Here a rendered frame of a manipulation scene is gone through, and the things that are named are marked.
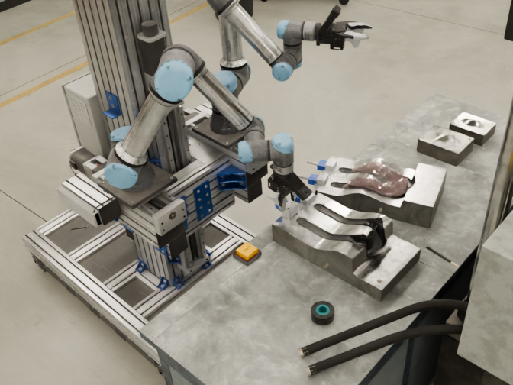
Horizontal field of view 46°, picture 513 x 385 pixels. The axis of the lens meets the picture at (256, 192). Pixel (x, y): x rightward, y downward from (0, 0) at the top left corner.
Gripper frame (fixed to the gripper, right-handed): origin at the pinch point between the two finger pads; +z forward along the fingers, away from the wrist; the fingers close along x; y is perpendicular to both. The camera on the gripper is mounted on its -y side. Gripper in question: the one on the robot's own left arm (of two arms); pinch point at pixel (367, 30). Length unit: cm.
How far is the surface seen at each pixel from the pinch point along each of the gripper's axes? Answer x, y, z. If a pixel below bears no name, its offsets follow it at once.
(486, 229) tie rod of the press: 77, 15, 49
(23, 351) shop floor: 100, 134, -151
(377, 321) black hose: 98, 44, 22
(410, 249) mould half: 60, 52, 28
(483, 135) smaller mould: -21, 63, 51
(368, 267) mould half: 73, 50, 15
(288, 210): 57, 44, -19
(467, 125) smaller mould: -30, 66, 44
